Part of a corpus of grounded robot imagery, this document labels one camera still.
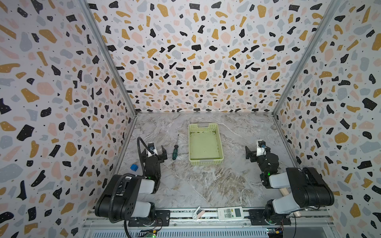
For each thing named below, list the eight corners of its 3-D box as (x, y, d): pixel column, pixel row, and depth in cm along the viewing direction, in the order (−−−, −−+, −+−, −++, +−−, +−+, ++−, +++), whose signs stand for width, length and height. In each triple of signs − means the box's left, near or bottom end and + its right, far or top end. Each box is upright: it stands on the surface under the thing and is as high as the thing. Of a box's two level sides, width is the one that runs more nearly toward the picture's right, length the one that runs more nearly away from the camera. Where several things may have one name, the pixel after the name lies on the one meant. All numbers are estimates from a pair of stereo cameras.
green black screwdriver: (172, 159, 97) (171, 157, 95) (175, 136, 110) (175, 134, 107) (176, 159, 97) (176, 157, 95) (179, 136, 110) (179, 134, 107)
